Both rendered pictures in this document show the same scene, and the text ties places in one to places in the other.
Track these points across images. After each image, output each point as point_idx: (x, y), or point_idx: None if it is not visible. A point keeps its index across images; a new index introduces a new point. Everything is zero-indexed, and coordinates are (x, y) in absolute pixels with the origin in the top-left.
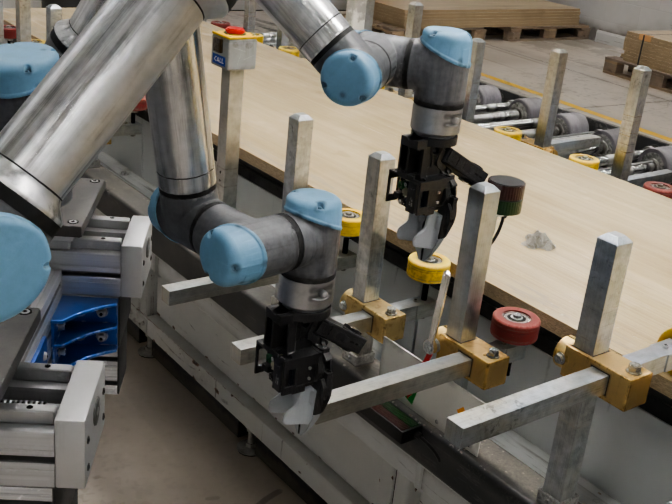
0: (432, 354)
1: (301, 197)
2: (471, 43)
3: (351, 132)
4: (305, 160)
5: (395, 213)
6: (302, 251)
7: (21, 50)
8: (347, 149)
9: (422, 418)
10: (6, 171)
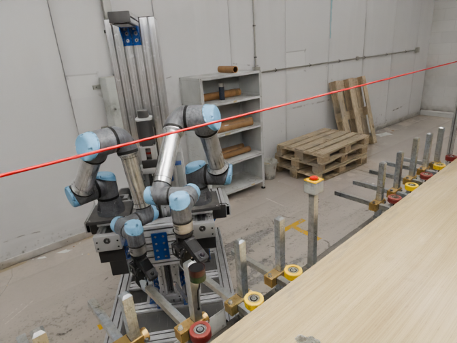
0: None
1: (130, 220)
2: (174, 201)
3: (436, 257)
4: (278, 235)
5: (310, 284)
6: (121, 233)
7: (196, 162)
8: (399, 259)
9: None
10: (73, 181)
